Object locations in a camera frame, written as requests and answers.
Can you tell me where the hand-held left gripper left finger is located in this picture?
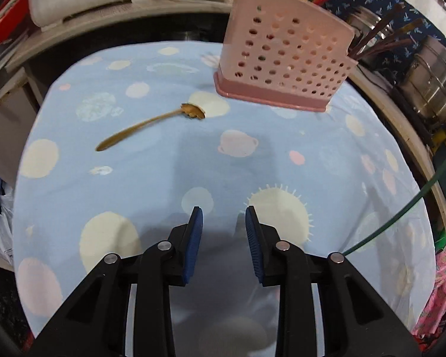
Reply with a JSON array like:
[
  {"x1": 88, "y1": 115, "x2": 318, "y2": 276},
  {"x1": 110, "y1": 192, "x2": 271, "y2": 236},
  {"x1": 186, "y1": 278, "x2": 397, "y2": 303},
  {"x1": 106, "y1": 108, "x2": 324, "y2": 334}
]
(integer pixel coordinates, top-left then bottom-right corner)
[{"x1": 29, "y1": 206, "x2": 204, "y2": 357}]

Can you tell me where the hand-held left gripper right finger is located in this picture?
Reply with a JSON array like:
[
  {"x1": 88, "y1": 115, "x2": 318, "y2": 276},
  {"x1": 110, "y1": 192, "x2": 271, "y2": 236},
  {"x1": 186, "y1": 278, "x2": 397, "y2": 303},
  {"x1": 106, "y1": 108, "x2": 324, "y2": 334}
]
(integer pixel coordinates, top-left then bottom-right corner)
[{"x1": 244, "y1": 205, "x2": 420, "y2": 357}]

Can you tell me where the gold flower-shaped spoon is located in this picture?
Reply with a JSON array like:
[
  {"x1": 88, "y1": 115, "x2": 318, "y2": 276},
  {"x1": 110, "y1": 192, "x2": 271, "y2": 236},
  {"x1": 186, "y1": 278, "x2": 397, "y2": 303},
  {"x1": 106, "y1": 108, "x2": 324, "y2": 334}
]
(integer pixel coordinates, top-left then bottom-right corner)
[{"x1": 95, "y1": 103, "x2": 206, "y2": 153}]

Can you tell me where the green chopstick gold band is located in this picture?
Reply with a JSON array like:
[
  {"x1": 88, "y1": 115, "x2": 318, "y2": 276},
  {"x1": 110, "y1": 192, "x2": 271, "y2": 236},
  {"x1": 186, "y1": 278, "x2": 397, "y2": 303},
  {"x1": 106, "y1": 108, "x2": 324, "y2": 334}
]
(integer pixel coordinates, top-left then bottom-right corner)
[{"x1": 343, "y1": 148, "x2": 446, "y2": 257}]

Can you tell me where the pink perforated utensil holder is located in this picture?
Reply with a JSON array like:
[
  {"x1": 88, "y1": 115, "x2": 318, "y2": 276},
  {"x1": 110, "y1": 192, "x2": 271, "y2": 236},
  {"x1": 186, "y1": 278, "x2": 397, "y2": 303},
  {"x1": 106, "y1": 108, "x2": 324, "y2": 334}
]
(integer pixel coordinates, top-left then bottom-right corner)
[{"x1": 213, "y1": 0, "x2": 358, "y2": 113}]

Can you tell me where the pair of maroon chopsticks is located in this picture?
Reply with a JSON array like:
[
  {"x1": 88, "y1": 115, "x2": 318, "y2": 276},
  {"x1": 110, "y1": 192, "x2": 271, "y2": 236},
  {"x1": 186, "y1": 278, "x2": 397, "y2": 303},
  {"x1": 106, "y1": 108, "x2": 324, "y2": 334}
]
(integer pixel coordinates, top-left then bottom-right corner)
[{"x1": 355, "y1": 18, "x2": 425, "y2": 59}]

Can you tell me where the blue planet-print tablecloth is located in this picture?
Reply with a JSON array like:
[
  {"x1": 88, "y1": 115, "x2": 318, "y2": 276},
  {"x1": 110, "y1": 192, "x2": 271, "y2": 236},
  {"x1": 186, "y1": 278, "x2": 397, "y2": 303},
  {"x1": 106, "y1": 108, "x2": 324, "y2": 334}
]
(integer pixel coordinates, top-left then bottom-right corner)
[{"x1": 14, "y1": 41, "x2": 437, "y2": 343}]

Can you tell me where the pink floral cloth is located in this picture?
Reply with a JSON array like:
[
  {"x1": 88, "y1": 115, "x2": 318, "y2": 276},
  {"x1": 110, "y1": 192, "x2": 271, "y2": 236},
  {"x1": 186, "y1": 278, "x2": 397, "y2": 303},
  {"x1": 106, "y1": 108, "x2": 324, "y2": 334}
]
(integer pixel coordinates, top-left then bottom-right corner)
[{"x1": 412, "y1": 245, "x2": 446, "y2": 343}]

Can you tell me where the wooden counter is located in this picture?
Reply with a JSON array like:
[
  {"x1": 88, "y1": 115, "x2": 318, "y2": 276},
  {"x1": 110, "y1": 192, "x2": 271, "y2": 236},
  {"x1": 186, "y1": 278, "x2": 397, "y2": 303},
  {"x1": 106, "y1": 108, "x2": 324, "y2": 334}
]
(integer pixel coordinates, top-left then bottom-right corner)
[{"x1": 4, "y1": 0, "x2": 231, "y2": 71}]

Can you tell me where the large steel pot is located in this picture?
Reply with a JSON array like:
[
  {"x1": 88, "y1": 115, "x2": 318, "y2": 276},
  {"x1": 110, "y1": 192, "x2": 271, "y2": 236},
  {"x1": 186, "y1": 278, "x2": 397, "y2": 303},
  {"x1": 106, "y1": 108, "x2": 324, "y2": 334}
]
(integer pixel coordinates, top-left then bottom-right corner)
[{"x1": 399, "y1": 35, "x2": 446, "y2": 120}]

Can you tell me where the steel rice cooker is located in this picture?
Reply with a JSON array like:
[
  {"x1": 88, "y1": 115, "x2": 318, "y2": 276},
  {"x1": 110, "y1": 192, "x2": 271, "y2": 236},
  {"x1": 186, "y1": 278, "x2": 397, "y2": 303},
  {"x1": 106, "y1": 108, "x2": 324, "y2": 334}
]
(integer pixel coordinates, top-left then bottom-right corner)
[{"x1": 346, "y1": 5, "x2": 387, "y2": 45}]

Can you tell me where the red plastic basin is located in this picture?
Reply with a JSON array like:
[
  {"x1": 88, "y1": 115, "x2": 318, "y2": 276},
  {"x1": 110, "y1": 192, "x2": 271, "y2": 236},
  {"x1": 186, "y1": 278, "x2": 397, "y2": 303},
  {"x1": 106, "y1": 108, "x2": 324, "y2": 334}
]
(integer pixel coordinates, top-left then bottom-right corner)
[{"x1": 0, "y1": 0, "x2": 32, "y2": 49}]

